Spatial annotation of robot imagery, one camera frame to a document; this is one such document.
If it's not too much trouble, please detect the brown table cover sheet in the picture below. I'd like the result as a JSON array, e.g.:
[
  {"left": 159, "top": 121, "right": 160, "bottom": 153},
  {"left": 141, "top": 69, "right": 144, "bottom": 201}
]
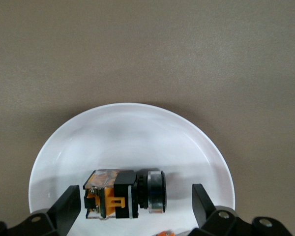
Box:
[{"left": 0, "top": 0, "right": 295, "bottom": 236}]

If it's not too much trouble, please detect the pink round plate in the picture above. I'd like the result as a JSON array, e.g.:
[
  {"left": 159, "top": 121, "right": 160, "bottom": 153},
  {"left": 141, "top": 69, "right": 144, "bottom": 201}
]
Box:
[{"left": 29, "top": 102, "right": 236, "bottom": 236}]

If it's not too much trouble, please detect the orange black push-button switch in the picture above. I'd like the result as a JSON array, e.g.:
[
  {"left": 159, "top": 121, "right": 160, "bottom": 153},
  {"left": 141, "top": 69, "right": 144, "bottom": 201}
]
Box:
[{"left": 83, "top": 169, "right": 168, "bottom": 220}]

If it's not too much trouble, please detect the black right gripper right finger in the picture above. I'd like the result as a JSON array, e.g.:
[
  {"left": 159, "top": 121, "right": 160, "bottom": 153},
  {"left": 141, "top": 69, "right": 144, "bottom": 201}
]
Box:
[{"left": 192, "top": 183, "right": 294, "bottom": 236}]

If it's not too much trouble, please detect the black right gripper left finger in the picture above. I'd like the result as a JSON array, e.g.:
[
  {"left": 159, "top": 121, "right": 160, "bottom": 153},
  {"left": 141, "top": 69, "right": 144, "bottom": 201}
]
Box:
[{"left": 0, "top": 184, "right": 82, "bottom": 236}]

